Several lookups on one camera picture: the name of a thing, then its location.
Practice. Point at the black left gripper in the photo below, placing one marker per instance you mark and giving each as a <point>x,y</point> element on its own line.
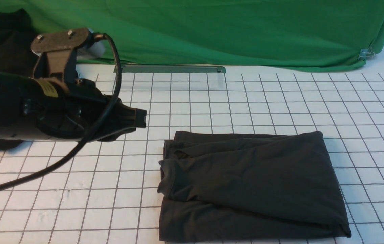
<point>65,111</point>

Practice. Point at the gray long-sleeved shirt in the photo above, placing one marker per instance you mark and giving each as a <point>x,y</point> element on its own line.
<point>235,187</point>

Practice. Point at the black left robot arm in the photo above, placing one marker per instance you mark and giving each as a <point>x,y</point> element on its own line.
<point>26,129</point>

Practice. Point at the gray metal bar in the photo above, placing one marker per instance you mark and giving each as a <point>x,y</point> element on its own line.
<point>160,69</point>

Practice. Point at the black cloth pile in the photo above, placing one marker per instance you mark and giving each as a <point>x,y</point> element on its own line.
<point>17,62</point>

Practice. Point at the green backdrop cloth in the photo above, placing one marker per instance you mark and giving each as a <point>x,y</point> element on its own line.
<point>304,35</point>

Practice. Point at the blue binder clip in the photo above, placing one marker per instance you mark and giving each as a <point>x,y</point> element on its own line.
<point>366,53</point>

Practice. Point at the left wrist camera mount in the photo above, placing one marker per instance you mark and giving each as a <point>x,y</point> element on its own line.
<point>59,52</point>

